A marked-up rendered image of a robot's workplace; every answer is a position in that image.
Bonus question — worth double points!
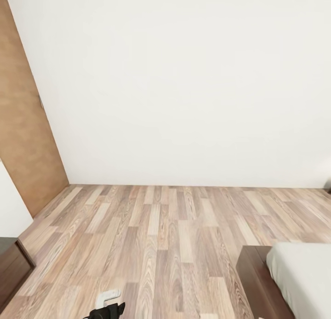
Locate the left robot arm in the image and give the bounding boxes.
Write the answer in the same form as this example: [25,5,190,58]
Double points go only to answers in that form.
[83,289,125,319]

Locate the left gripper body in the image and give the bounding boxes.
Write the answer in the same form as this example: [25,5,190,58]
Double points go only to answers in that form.
[90,303,119,319]

